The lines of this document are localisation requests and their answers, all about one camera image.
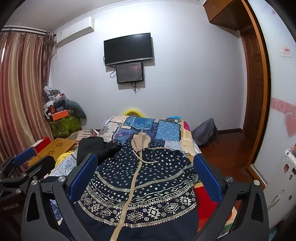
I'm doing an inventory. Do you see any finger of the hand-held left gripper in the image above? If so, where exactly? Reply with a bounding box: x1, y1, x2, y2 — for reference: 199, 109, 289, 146
9, 156, 56, 184
0, 148, 37, 176

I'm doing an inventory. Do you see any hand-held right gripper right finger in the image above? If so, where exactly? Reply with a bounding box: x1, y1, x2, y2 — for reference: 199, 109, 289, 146
193, 154, 271, 241

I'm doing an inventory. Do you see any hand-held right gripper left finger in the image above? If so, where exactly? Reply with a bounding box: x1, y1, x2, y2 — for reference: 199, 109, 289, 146
20, 153, 98, 241

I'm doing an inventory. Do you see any navy patterned hooded jacket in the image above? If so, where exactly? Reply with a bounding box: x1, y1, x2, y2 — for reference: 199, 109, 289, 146
74, 133, 201, 241

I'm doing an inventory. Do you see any yellow cloth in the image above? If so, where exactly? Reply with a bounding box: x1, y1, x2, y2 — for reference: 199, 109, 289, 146
55, 150, 75, 168

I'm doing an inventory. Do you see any red box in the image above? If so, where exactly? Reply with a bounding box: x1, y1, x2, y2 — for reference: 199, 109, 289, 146
31, 137, 52, 153

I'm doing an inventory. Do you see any colourful fleece blanket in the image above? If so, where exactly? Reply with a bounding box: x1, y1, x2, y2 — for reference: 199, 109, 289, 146
180, 119, 243, 239

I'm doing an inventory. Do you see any wooden lap desk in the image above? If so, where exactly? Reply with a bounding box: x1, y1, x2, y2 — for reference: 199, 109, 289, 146
28, 138, 77, 167

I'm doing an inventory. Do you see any black garment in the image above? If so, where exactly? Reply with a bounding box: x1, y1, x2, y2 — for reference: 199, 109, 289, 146
76, 136, 123, 166

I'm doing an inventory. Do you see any green patterned box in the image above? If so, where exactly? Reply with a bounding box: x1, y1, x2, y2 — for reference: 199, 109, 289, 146
50, 115, 82, 138

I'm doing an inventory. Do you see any grey backpack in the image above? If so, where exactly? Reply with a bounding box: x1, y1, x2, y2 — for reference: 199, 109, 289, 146
191, 118, 219, 147

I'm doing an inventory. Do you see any striped cloth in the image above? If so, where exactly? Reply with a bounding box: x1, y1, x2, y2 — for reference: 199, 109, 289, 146
77, 129, 100, 138

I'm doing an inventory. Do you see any orange box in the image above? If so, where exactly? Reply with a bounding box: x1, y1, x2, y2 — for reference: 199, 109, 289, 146
52, 110, 70, 121

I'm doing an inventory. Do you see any pile of clutter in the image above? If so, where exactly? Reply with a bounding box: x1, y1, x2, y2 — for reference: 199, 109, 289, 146
43, 86, 70, 121

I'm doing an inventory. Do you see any white refrigerator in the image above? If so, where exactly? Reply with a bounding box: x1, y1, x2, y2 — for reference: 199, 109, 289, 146
264, 144, 296, 231

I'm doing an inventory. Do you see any striped brown curtain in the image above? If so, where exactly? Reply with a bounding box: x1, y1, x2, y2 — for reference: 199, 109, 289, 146
0, 30, 56, 163

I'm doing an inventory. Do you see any patchwork bedspread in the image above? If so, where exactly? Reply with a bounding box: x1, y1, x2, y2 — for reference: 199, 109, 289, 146
50, 115, 201, 232

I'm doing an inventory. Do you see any wooden door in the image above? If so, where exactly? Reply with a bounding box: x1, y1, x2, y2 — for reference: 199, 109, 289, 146
240, 23, 271, 168

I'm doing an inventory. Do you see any pink heart sticker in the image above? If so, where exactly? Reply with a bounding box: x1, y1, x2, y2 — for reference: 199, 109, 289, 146
284, 111, 296, 138

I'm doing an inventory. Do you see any pink swirl border sticker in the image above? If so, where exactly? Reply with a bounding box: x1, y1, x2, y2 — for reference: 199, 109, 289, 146
270, 97, 296, 112

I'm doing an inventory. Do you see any small black monitor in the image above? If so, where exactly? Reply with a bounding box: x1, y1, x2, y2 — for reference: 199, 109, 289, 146
116, 61, 145, 84

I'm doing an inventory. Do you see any white air conditioner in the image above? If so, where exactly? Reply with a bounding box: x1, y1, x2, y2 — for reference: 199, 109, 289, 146
55, 17, 95, 48

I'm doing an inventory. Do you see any wooden overhead cabinet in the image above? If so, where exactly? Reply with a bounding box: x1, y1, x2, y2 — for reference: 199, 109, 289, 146
203, 0, 248, 32

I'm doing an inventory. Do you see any yellow ring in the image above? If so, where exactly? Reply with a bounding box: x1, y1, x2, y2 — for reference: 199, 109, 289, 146
122, 107, 145, 116

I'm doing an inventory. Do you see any black cable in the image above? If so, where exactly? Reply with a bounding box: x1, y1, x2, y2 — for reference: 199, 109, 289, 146
131, 80, 142, 93

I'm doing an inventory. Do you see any curtain rail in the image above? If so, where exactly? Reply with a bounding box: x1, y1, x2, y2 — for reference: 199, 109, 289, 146
1, 25, 47, 36

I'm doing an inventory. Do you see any black wall television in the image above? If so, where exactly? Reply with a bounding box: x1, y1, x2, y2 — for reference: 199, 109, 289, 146
104, 32, 154, 66

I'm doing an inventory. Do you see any small pink wall sticker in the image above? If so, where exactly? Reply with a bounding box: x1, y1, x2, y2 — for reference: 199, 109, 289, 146
279, 46, 293, 57

